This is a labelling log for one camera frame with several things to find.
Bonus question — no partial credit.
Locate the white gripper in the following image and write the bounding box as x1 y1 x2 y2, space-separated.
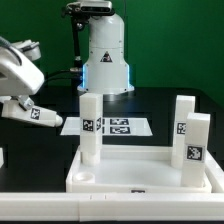
0 39 44 111

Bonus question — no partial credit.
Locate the white desk top tray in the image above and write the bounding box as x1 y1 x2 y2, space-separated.
66 145 212 193

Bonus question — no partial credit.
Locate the white marker sheet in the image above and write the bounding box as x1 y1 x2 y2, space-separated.
61 117 153 136

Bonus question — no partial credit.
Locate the white front fence bar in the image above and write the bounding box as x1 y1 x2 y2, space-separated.
0 193 224 222

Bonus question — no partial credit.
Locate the black cable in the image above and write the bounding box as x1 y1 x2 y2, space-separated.
43 67 83 86

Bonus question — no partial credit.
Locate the black camera stand pole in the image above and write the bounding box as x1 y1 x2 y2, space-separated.
71 17 83 89

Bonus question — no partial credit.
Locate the black camera on stand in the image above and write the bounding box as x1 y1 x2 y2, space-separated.
62 0 114 16

